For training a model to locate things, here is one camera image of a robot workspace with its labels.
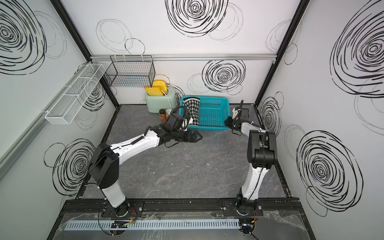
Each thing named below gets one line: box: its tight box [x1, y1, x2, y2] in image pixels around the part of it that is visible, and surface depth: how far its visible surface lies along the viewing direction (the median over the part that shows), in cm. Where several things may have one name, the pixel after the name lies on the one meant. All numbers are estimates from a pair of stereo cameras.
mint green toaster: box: [144, 87, 178, 113], surface depth 108 cm
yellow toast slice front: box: [144, 86, 164, 96], surface depth 105 cm
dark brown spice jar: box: [159, 108, 167, 122], surface depth 106 cm
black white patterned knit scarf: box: [184, 97, 201, 126], surface depth 106 cm
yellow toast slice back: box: [152, 80, 168, 93], surface depth 108 cm
